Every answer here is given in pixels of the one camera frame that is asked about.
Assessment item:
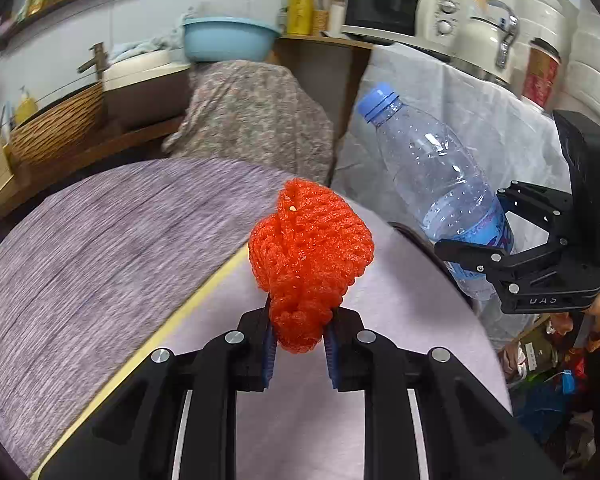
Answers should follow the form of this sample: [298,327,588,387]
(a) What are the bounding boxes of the white brown sink basin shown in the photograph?
[102,55,196,128]

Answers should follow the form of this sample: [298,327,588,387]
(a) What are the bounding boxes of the wicker basket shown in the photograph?
[7,82,106,166]

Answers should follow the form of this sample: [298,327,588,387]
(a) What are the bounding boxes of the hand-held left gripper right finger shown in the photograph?
[325,309,556,480]

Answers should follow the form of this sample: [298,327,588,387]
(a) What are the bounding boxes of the white microwave oven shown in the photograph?
[341,0,468,58]

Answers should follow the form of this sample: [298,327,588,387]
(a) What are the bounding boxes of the red and white cup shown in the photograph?
[521,38,563,110]

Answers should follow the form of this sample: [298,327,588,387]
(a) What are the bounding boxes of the purple woven tablecloth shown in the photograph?
[0,157,513,480]

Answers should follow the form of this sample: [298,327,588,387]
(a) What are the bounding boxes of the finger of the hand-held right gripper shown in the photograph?
[495,180,574,234]
[434,238,567,282]

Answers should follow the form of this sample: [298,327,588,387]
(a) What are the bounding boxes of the light blue towel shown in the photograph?
[107,7,191,63]

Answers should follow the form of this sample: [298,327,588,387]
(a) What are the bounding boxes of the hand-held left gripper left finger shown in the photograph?
[32,307,276,480]

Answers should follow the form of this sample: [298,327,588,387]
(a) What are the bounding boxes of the light blue plastic basin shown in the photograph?
[182,16,283,63]

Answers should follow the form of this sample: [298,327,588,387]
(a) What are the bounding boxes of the yellow film roll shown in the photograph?
[286,0,315,37]

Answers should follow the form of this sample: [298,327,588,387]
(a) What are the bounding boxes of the wooden counter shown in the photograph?
[0,117,186,233]

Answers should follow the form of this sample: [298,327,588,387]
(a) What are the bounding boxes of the white cover cloth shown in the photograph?
[330,42,588,361]

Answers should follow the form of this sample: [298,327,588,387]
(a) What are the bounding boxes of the white kettle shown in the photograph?
[452,0,521,86]

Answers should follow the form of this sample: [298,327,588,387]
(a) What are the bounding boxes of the orange foam fruit net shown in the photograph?
[247,177,376,355]

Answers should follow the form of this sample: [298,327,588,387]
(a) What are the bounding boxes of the metal faucet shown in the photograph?
[77,42,108,81]

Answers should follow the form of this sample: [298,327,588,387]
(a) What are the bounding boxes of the clear plastic water bottle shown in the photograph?
[356,82,516,301]

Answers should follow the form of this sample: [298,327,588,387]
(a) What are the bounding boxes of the yellow soap bottle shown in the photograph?
[14,86,38,126]

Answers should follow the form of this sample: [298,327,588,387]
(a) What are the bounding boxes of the floral patterned cloth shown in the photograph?
[161,59,337,186]

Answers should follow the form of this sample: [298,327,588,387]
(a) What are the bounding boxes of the wooden cabinet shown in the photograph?
[272,35,376,181]

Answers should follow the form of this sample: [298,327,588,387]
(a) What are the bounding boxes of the blue plastic bag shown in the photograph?
[517,370,588,443]

